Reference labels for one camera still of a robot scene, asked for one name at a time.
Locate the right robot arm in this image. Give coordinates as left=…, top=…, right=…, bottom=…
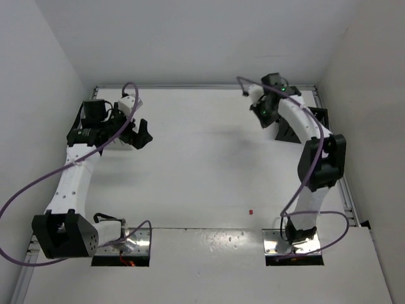
left=246, top=73, right=346, bottom=244

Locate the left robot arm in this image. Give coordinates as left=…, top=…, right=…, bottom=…
left=32, top=95, right=153, bottom=259

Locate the white two-compartment container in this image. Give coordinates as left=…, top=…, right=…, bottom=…
left=108, top=140, right=134, bottom=151

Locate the black container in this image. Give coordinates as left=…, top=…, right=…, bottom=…
left=275, top=103, right=332, bottom=144

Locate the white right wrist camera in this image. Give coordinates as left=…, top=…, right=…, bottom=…
left=247, top=84, right=264, bottom=104

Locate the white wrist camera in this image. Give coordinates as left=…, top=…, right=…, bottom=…
left=247, top=84, right=264, bottom=104
left=118, top=94, right=143, bottom=117

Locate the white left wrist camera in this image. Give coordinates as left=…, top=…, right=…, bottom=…
left=118, top=94, right=143, bottom=117

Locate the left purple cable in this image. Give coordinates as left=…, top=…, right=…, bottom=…
left=0, top=82, right=153, bottom=267

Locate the purple cable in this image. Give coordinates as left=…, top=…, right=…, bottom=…
left=0, top=82, right=153, bottom=267
left=236, top=75, right=351, bottom=257

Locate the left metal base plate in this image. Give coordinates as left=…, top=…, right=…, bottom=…
left=96, top=228, right=151, bottom=257

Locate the metal base plate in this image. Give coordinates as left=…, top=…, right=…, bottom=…
left=262, top=229, right=321, bottom=256
left=96, top=228, right=151, bottom=257

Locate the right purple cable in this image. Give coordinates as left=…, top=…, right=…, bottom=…
left=236, top=75, right=351, bottom=257

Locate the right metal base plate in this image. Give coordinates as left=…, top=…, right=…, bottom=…
left=262, top=229, right=321, bottom=256

